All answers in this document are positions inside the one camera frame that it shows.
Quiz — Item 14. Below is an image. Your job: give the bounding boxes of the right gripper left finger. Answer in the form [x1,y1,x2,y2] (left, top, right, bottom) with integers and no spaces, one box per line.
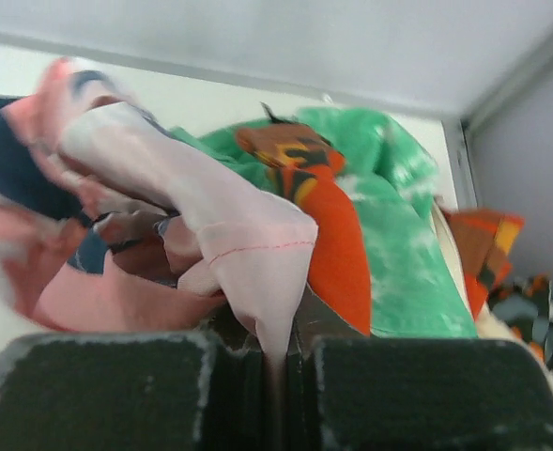
[0,332,265,450]

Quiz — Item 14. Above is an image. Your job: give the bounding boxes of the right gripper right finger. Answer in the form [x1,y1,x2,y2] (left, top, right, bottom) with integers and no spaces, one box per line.
[286,337,553,450]

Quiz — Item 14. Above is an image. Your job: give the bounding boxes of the pink navy patterned cloth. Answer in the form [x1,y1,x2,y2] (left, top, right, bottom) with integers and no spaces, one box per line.
[0,58,317,360]

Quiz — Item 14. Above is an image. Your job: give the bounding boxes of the green white cloth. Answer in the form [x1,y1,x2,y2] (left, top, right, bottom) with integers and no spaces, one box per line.
[170,106,479,339]

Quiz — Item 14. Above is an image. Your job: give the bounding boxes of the dark orange patterned cloth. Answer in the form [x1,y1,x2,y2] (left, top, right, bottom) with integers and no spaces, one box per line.
[487,275,553,378]

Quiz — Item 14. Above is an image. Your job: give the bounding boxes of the orange red patterned cloth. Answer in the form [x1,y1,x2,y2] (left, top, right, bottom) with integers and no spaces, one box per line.
[234,101,526,337]

